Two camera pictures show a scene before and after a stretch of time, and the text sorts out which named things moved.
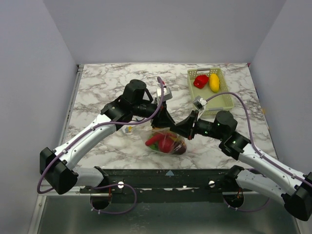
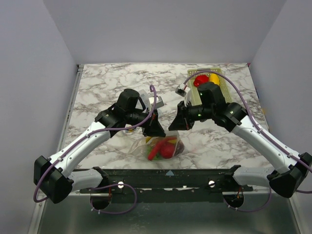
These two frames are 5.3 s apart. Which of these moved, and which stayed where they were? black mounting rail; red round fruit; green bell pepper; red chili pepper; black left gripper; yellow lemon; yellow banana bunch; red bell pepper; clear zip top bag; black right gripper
Moved: black left gripper; yellow banana bunch; red round fruit; green bell pepper; clear zip top bag; red chili pepper; black right gripper
Stayed: red bell pepper; yellow lemon; black mounting rail
